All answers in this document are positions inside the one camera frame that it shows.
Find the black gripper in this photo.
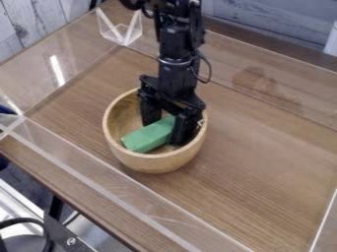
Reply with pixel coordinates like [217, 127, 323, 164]
[138, 57, 207, 146]

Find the green rectangular block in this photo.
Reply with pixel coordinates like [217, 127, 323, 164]
[122, 116, 176, 154]

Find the brown wooden bowl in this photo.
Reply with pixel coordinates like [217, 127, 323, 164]
[102, 89, 209, 174]

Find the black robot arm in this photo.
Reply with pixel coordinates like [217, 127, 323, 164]
[121, 0, 208, 146]

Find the black table leg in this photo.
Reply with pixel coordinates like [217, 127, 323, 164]
[49, 196, 65, 221]

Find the blue object at left edge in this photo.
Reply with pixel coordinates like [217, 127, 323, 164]
[0, 103, 19, 171]

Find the clear acrylic corner bracket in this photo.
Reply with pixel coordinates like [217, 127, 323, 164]
[96, 8, 142, 46]

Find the clear acrylic barrier wall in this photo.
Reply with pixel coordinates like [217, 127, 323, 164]
[0, 12, 337, 252]

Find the black metal bracket with screw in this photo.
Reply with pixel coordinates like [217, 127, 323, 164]
[43, 215, 98, 252]

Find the black cable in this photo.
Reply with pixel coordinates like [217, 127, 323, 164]
[0, 218, 54, 252]

